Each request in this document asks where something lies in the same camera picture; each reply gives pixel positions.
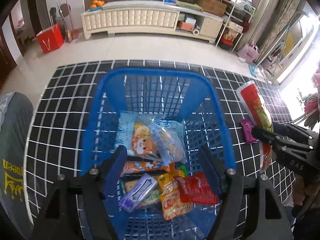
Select white tv cabinet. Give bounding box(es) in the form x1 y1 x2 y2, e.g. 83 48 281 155
81 0 223 43

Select pink gift bag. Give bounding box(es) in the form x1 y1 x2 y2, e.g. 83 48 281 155
237 41 259 63

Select broom and dustpan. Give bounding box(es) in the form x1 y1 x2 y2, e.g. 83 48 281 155
57 1 80 43

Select red yellow snack pouch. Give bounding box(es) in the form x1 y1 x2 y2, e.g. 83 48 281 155
236 81 273 173

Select orange blue biscuit pack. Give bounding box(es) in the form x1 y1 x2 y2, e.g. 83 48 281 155
120 160 175 177

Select patterned curtain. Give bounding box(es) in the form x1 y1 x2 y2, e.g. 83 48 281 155
256 0 301 62

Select green folded cloth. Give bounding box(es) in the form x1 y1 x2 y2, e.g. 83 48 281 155
175 0 203 11

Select red gift bag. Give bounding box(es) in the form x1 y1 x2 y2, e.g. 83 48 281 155
36 23 64 54

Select blue striped cracker bag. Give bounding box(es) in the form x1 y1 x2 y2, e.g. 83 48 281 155
150 120 187 165

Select black white grid tablecloth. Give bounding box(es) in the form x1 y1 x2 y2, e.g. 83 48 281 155
24 60 295 239

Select oranges in blue bowl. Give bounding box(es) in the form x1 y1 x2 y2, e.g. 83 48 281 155
89 0 105 11

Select silver standing air conditioner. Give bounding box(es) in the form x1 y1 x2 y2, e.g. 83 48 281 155
235 0 279 50

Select purple snack packet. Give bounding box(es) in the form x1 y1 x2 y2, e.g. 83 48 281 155
240 119 257 144

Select red noodle snack bag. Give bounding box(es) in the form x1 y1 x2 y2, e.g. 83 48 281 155
174 172 220 205

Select green white cracker pack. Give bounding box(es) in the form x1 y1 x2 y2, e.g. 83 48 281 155
137 165 187 208

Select orange box in cabinet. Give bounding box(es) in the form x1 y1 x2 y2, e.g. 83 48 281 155
177 21 194 32

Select purple doublemint gum pack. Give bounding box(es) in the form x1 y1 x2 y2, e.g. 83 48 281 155
119 173 157 213

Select grey queen cushion chair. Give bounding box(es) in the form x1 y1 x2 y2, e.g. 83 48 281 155
1 92 33 238

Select orange snack pouch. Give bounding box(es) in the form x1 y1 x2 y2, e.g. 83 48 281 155
157 163 193 220

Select white wire shelf rack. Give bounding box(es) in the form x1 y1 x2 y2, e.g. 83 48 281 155
216 0 256 52

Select light blue cartoon snack bag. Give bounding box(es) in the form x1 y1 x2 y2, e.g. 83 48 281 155
114 112 184 161

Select cardboard box on cabinet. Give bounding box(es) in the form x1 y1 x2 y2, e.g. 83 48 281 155
196 0 227 17

